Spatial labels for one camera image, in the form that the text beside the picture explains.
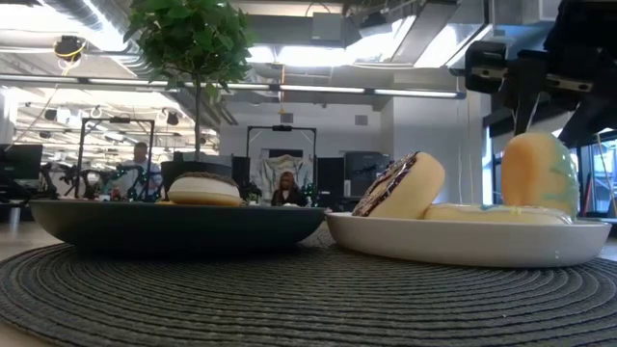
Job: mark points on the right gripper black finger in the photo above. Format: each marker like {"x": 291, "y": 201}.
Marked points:
{"x": 523, "y": 108}
{"x": 595, "y": 118}

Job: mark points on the green iced large donut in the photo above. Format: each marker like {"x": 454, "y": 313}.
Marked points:
{"x": 535, "y": 173}

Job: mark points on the white iced large donut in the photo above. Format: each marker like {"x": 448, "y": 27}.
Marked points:
{"x": 482, "y": 214}

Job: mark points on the brown sprinkled small donut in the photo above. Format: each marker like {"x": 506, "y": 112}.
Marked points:
{"x": 410, "y": 188}

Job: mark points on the chocolate white-rimmed small donut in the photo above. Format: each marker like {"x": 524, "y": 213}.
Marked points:
{"x": 205, "y": 185}

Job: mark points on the white round plate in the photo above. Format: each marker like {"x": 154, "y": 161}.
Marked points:
{"x": 458, "y": 241}

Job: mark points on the black cabinet box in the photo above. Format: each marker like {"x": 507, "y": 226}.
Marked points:
{"x": 366, "y": 168}

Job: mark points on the dark flat screen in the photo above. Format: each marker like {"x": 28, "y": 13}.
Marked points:
{"x": 330, "y": 173}

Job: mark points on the long ceiling light strip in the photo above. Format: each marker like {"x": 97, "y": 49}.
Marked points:
{"x": 318, "y": 88}

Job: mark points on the grey ceiling box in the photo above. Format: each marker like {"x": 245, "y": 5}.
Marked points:
{"x": 328, "y": 26}

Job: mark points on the pale hanging cloth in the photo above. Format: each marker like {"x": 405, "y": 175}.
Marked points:
{"x": 301, "y": 166}

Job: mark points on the seated person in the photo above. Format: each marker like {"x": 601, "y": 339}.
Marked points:
{"x": 287, "y": 190}

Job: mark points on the green leafy artificial plant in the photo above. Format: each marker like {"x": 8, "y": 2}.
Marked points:
{"x": 193, "y": 38}

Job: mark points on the round dark woven placemat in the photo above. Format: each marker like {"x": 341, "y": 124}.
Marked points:
{"x": 241, "y": 299}

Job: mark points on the small black ceiling spotlight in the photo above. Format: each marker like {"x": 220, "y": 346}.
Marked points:
{"x": 172, "y": 118}

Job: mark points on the black round plate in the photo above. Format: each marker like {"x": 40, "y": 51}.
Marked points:
{"x": 169, "y": 224}

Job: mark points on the standing person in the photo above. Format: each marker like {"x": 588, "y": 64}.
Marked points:
{"x": 140, "y": 164}

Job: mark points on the round black ceiling fixture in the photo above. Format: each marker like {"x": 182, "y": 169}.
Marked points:
{"x": 69, "y": 47}

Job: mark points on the black computer monitor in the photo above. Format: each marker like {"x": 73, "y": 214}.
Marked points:
{"x": 19, "y": 161}

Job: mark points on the silver ventilation duct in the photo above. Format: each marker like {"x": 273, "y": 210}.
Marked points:
{"x": 434, "y": 43}

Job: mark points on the black rig frame with camera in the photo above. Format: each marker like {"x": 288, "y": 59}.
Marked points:
{"x": 282, "y": 127}

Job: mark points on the black tall rig frame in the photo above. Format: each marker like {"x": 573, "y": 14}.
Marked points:
{"x": 152, "y": 154}

